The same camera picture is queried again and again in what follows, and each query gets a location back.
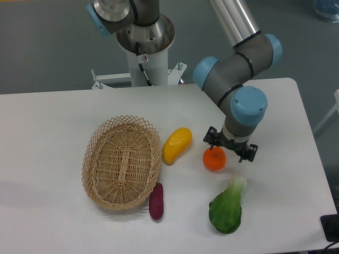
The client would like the black device at table edge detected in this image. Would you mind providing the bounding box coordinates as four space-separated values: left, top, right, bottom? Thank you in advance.
320 214 338 242

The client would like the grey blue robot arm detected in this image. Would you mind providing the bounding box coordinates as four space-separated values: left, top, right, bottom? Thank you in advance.
86 1 282 161

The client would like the woven wicker basket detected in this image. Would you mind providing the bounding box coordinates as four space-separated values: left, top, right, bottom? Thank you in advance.
82 115 162 211

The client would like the green bok choy leaf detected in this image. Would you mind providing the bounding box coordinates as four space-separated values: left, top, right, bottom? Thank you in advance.
208 175 247 234

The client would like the white frame at right edge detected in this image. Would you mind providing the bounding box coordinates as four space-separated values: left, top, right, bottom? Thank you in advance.
313 89 338 139

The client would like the blue object top right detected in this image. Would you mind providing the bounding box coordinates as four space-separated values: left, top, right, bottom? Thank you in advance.
313 0 338 23

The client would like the black cable on pedestal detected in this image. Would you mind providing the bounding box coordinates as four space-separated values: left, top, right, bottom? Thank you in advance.
135 41 154 87

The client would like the purple sweet potato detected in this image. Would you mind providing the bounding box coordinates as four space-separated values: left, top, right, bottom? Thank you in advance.
149 183 164 221

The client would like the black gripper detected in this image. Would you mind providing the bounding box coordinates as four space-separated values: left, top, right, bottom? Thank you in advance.
203 126 258 162

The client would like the orange tangerine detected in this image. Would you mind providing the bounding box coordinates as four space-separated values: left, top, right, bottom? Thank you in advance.
202 146 227 171

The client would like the yellow mango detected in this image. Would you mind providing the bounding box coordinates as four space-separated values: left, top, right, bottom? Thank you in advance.
162 127 192 165

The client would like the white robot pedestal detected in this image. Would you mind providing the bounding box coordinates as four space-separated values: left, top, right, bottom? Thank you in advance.
91 13 189 89

